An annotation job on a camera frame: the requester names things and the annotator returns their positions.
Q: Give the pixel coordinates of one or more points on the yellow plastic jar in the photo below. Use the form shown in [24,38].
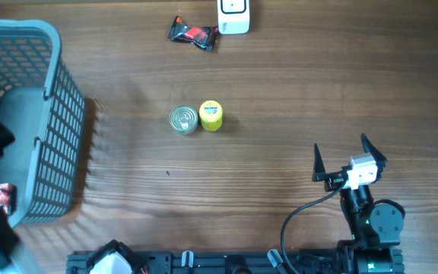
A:
[211,115]

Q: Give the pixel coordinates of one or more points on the grey plastic basket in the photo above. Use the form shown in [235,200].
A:
[42,106]

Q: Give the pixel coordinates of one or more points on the white barcode scanner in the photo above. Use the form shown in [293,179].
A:
[233,16]

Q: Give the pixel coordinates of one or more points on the red snack packet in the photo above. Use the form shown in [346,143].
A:
[7,198]

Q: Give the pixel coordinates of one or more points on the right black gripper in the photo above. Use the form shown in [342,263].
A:
[334,179]

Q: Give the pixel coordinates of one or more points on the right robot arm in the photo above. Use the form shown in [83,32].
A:
[375,225]

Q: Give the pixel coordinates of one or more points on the silver tin can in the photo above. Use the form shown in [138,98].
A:
[184,119]

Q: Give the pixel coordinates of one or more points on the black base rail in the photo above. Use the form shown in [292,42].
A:
[304,261]

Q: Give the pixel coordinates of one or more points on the black hex wrench packet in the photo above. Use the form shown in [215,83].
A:
[202,37]

